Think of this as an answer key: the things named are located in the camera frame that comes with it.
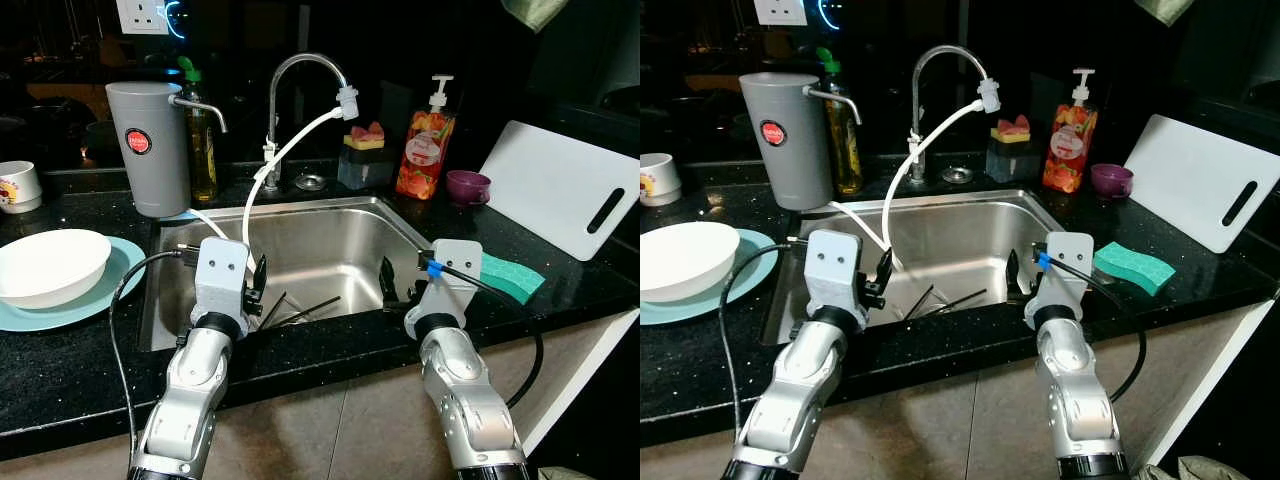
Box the white cutting board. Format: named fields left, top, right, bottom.
left=478, top=120, right=641, bottom=263
left=1123, top=113, right=1280, bottom=254

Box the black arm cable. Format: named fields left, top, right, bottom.
left=1038, top=255, right=1148, bottom=404
left=425, top=262, right=546, bottom=409
left=718, top=237, right=809, bottom=446
left=108, top=245, right=196, bottom=451

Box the white printed mug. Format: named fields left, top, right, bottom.
left=0, top=160, right=43, bottom=215
left=640, top=152, right=684, bottom=208

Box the green hanging cloth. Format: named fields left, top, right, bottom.
left=500, top=0, right=571, bottom=33
left=1135, top=0, right=1198, bottom=27

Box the orange pump soap bottle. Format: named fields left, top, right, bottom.
left=395, top=75, right=458, bottom=201
left=1041, top=68, right=1099, bottom=195

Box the yellow and red sponge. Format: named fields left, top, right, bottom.
left=990, top=114, right=1032, bottom=144
left=343, top=121, right=386, bottom=151

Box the teal plate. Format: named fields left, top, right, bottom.
left=640, top=229, right=779, bottom=327
left=0, top=236, right=148, bottom=333

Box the green capped oil bottle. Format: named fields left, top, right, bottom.
left=815, top=46, right=863, bottom=197
left=178, top=56, right=221, bottom=204

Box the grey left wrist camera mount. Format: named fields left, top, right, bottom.
left=190, top=237, right=256, bottom=336
left=803, top=229, right=869, bottom=331

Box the purple cup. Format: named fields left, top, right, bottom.
left=446, top=170, right=493, bottom=207
left=1089, top=163, right=1135, bottom=199

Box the chrome gooseneck faucet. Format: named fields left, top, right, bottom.
left=908, top=44, right=996, bottom=186
left=262, top=52, right=351, bottom=193

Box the white bowl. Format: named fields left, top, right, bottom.
left=640, top=221, right=743, bottom=304
left=0, top=229, right=113, bottom=310

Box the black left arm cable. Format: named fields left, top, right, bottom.
left=718, top=237, right=809, bottom=446
left=108, top=245, right=196, bottom=451

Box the white wall socket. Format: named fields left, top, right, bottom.
left=115, top=0, right=171, bottom=36
left=753, top=0, right=809, bottom=27

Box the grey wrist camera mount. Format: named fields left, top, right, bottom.
left=803, top=229, right=869, bottom=331
left=405, top=238, right=484, bottom=336
left=190, top=237, right=256, bottom=336
left=1025, top=231, right=1096, bottom=326

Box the grey water filter canister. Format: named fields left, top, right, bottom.
left=105, top=80, right=229, bottom=221
left=739, top=72, right=863, bottom=212

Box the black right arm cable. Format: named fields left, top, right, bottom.
left=1038, top=255, right=1148, bottom=404
left=425, top=262, right=546, bottom=409

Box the green sponge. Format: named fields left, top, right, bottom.
left=478, top=252, right=547, bottom=306
left=1092, top=241, right=1178, bottom=297

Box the black sponge holder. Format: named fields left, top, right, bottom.
left=337, top=145, right=394, bottom=191
left=985, top=137, right=1041, bottom=184

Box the stainless steel sink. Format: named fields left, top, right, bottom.
left=760, top=188, right=1076, bottom=346
left=138, top=195, right=441, bottom=353

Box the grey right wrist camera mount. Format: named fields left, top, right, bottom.
left=405, top=238, right=484, bottom=336
left=1025, top=231, right=1096, bottom=326

